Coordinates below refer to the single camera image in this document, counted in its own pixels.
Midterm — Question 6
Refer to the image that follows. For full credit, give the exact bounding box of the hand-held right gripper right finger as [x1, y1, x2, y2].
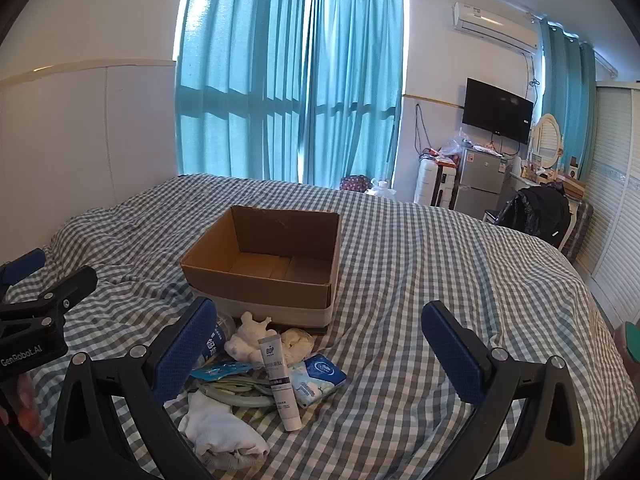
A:
[421, 300, 596, 480]

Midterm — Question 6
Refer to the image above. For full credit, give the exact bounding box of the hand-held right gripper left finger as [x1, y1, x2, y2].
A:
[51, 296, 218, 480]

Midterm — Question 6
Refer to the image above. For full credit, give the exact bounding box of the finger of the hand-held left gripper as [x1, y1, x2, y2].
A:
[0, 266, 98, 322]
[0, 247, 47, 293]

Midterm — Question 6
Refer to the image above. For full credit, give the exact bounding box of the blue pill blister pack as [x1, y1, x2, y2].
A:
[190, 362, 252, 382]

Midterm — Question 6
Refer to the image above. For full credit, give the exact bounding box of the brown cardboard box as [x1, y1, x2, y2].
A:
[180, 205, 343, 334]

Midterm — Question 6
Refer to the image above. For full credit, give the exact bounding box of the white toothpaste tube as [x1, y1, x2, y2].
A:
[258, 335, 303, 431]

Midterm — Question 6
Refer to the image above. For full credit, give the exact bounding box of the person's left hand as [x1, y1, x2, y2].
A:
[0, 375, 45, 436]

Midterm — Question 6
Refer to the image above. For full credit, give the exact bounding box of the clear plastic bottle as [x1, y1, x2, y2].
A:
[199, 305, 237, 367]

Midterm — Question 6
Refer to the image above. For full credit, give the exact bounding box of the pale green tubing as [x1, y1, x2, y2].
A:
[199, 377, 274, 409]

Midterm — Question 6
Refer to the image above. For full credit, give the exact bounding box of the white sock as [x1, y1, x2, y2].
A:
[178, 390, 271, 472]

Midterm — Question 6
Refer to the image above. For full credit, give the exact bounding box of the checked bed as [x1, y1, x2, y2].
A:
[0, 173, 632, 480]

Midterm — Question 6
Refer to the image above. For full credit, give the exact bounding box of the small crumpled tissue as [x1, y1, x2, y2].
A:
[279, 327, 316, 362]

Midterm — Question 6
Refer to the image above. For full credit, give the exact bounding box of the blue tissue pack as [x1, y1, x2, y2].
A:
[290, 352, 348, 408]

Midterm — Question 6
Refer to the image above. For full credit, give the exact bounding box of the black jacket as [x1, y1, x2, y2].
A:
[500, 184, 571, 250]

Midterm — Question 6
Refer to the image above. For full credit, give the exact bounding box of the white suitcase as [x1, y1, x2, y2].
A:
[413, 157, 459, 209]

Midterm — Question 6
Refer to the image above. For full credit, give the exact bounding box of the grey small fridge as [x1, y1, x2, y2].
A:
[453, 146, 514, 221]

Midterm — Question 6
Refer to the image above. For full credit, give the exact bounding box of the teal bin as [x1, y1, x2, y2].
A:
[621, 322, 640, 362]

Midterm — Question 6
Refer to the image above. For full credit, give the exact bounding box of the clear plastic bag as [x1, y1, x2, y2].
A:
[365, 178, 397, 199]

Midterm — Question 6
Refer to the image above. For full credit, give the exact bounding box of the plastic bag on fridge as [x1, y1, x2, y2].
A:
[439, 129, 474, 159]

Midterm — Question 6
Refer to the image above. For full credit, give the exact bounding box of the white slatted wardrobe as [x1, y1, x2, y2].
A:
[575, 80, 640, 327]

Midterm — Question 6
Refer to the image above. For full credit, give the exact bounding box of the white oval mirror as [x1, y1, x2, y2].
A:
[529, 113, 564, 171]

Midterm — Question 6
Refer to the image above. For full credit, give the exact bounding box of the wide teal curtain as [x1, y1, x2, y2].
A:
[174, 0, 307, 184]

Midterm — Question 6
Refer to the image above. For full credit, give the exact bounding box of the teal curtain beside wardrobe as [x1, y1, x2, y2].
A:
[542, 24, 597, 182]

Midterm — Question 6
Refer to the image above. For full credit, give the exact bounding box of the narrow teal curtain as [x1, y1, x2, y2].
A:
[299, 0, 405, 191]

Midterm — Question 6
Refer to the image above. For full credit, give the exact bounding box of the white air conditioner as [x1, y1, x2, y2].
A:
[453, 1, 544, 57]

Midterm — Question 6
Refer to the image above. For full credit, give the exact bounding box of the black wall cable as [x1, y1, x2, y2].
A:
[414, 103, 434, 157]

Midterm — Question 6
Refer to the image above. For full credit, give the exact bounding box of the black wall television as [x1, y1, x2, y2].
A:
[461, 78, 535, 145]

